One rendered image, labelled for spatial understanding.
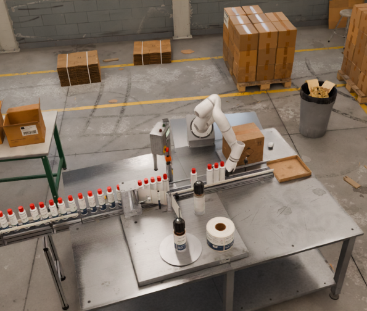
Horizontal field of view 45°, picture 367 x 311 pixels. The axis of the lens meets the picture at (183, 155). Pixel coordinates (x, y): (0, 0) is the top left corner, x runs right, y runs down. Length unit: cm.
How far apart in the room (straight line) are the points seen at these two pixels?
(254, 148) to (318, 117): 194
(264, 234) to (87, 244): 132
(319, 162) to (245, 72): 193
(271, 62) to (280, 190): 327
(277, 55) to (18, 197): 401
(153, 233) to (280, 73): 411
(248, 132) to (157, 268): 149
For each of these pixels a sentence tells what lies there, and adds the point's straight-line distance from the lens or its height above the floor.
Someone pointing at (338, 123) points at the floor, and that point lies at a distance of 632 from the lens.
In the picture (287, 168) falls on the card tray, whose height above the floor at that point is 83.
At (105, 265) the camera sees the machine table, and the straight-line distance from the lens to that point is 333.
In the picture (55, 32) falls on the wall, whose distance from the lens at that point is 882.
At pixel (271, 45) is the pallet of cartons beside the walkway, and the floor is 68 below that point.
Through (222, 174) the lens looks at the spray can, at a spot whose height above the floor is 97.
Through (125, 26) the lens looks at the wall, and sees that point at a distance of 868.
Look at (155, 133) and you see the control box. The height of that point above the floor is 148.
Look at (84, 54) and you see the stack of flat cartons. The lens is 762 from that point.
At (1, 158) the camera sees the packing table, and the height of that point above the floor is 77.
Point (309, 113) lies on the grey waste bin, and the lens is 576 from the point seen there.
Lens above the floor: 337
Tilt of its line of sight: 37 degrees down
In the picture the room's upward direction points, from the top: 3 degrees counter-clockwise
